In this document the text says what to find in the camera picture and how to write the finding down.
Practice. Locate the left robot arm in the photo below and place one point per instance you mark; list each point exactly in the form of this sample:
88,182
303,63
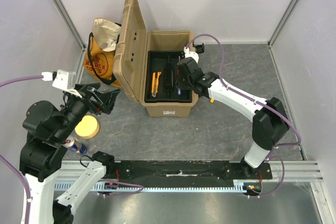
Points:
41,157

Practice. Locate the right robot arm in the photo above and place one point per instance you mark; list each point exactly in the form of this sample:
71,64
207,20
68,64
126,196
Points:
268,117

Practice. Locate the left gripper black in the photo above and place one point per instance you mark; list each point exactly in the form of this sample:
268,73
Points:
107,99

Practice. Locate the blue red screwdriver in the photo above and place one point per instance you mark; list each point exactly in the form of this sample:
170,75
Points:
179,91

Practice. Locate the black toolbox tray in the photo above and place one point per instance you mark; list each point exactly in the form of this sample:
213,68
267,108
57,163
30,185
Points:
166,62

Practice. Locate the aluminium frame rail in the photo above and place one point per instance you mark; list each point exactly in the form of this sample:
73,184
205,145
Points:
69,23
282,22

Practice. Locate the yellow black utility knife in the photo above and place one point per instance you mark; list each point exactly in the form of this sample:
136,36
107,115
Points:
155,83

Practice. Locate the right aluminium frame rail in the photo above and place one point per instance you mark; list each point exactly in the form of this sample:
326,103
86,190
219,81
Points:
282,22

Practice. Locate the orange paper shopping bag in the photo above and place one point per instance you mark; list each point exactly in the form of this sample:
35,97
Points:
99,57

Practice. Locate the round wooden disc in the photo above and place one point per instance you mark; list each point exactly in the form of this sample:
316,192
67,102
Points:
88,127

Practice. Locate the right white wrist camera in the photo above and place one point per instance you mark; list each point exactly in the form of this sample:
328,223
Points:
190,54

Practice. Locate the slotted cable duct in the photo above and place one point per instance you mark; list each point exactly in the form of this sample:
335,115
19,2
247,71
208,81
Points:
105,187

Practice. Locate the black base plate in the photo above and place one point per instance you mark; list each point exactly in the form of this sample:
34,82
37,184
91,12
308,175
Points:
131,170

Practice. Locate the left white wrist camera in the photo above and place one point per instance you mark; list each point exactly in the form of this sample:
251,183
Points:
63,80

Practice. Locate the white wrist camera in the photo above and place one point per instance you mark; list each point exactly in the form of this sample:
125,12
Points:
63,80
190,54

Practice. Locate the tan plastic toolbox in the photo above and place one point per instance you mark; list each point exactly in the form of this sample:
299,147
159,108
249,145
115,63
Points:
145,64

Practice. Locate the blue silver drink can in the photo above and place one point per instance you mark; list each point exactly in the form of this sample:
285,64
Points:
73,144

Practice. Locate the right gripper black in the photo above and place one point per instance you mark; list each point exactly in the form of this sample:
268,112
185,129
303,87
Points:
181,77

